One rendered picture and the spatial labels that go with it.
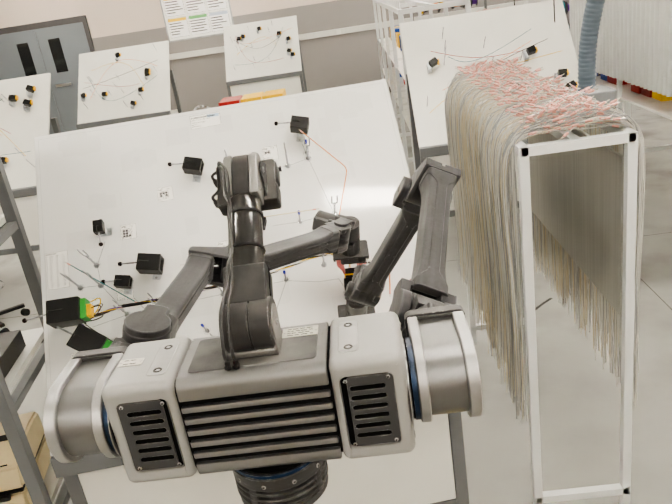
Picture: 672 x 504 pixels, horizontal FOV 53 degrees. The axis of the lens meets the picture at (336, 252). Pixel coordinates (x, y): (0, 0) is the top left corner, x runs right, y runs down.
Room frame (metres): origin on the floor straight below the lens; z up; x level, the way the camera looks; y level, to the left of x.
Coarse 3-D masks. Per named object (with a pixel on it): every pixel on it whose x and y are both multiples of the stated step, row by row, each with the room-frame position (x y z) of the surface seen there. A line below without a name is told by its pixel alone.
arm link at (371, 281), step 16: (400, 192) 1.33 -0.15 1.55; (416, 208) 1.35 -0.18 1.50; (400, 224) 1.37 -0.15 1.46; (416, 224) 1.35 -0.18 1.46; (384, 240) 1.44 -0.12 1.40; (400, 240) 1.38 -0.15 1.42; (384, 256) 1.42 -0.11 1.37; (400, 256) 1.41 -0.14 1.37; (368, 272) 1.47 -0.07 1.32; (384, 272) 1.44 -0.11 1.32; (368, 288) 1.48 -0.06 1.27; (368, 304) 1.51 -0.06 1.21
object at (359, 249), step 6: (360, 240) 1.79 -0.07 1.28; (366, 240) 1.79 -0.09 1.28; (348, 246) 1.72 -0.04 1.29; (354, 246) 1.73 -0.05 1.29; (360, 246) 1.77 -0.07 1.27; (366, 246) 1.77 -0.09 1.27; (348, 252) 1.73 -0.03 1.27; (354, 252) 1.74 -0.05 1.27; (360, 252) 1.75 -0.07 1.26; (366, 252) 1.75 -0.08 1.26; (336, 258) 1.74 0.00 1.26; (342, 258) 1.74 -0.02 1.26; (348, 258) 1.74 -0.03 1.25; (354, 258) 1.74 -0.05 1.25
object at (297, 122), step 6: (294, 120) 2.12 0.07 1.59; (300, 120) 2.11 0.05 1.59; (306, 120) 2.11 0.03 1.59; (294, 126) 2.10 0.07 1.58; (300, 126) 2.10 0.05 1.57; (306, 126) 2.10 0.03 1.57; (294, 132) 2.13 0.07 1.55; (300, 132) 2.12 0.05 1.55; (306, 132) 2.11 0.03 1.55; (300, 138) 2.17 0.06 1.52
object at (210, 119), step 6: (204, 114) 2.25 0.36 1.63; (210, 114) 2.25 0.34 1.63; (216, 114) 2.25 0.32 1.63; (192, 120) 2.24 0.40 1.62; (198, 120) 2.24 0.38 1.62; (204, 120) 2.24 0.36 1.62; (210, 120) 2.23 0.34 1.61; (216, 120) 2.23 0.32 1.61; (192, 126) 2.22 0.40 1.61; (198, 126) 2.22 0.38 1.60; (204, 126) 2.22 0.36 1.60
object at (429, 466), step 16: (432, 416) 1.67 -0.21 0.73; (416, 432) 1.67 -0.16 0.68; (432, 432) 1.67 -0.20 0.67; (448, 432) 1.68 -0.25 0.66; (416, 448) 1.67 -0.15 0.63; (432, 448) 1.67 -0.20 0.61; (448, 448) 1.68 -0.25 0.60; (336, 464) 1.65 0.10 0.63; (352, 464) 1.66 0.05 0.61; (368, 464) 1.66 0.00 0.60; (384, 464) 1.66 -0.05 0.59; (400, 464) 1.67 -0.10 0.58; (416, 464) 1.67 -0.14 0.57; (432, 464) 1.67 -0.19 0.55; (448, 464) 1.68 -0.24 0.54; (336, 480) 1.65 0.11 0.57; (352, 480) 1.66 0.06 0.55; (368, 480) 1.66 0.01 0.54; (384, 480) 1.66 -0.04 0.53; (400, 480) 1.67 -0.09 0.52; (416, 480) 1.67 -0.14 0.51; (432, 480) 1.67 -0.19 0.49; (448, 480) 1.68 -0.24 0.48; (336, 496) 1.65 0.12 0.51; (352, 496) 1.66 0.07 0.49; (368, 496) 1.66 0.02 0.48; (384, 496) 1.66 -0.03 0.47; (400, 496) 1.67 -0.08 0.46; (416, 496) 1.67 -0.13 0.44; (432, 496) 1.67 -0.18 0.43; (448, 496) 1.68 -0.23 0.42
